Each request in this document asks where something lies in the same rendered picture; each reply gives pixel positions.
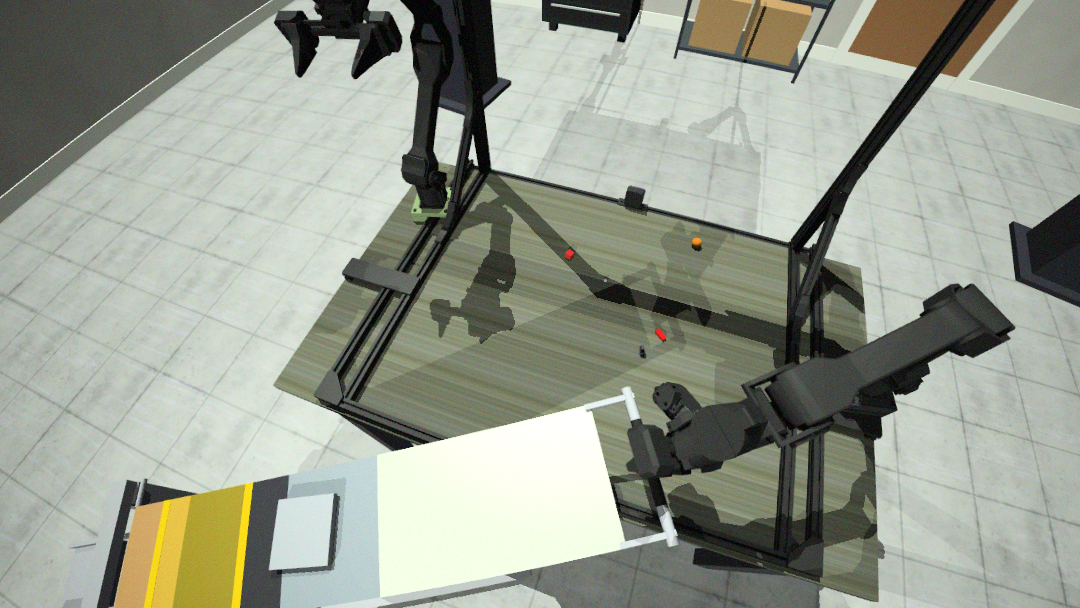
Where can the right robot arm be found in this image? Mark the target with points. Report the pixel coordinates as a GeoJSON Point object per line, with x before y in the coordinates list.
{"type": "Point", "coordinates": [432, 65]}

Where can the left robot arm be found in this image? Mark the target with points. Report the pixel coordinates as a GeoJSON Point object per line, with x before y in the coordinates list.
{"type": "Point", "coordinates": [810, 393]}

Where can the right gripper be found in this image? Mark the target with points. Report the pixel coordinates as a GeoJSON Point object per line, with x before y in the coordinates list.
{"type": "Point", "coordinates": [374, 43]}

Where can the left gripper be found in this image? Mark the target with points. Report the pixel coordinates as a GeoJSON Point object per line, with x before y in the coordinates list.
{"type": "Point", "coordinates": [654, 458]}

